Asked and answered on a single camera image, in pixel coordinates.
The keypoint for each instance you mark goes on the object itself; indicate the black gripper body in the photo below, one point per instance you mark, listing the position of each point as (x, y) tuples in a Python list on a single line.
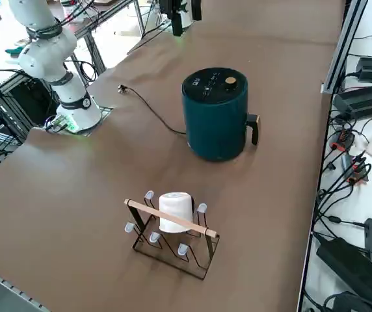
[(169, 5)]

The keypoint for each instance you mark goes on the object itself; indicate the round gold air fryer knob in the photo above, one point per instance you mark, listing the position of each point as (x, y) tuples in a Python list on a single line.
[(230, 81)]

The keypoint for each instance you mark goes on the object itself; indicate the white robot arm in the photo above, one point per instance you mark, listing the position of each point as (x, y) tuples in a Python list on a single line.
[(186, 20), (49, 45)]

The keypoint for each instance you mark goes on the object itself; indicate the dark green air fryer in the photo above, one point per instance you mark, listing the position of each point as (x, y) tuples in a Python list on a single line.
[(218, 123)]

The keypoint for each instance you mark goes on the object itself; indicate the white cup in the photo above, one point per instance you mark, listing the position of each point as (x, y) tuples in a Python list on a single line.
[(174, 214)]

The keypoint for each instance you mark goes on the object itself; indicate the orange black power strip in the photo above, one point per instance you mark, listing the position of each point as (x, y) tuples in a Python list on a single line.
[(342, 140)]

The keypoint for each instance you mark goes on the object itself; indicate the aluminium frame table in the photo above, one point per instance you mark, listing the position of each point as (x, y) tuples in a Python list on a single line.
[(98, 39)]

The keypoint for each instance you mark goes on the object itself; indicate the aluminium camera post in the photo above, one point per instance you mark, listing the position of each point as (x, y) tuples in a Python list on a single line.
[(342, 48)]

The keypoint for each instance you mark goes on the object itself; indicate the grey aluminium edge rail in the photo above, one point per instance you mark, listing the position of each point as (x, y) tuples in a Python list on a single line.
[(7, 286)]

